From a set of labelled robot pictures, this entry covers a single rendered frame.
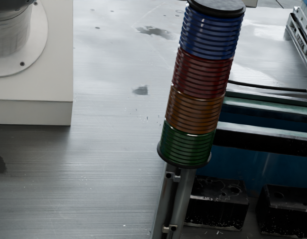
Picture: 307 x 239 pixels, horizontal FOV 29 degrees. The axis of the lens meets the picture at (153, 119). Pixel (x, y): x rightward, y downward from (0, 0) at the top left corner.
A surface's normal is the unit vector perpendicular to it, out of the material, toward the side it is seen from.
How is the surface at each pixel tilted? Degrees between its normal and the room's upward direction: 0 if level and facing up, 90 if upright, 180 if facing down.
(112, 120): 0
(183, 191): 90
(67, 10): 45
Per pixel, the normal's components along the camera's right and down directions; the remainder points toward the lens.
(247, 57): 0.15, -0.84
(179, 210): 0.00, 0.52
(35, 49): 0.25, -0.22
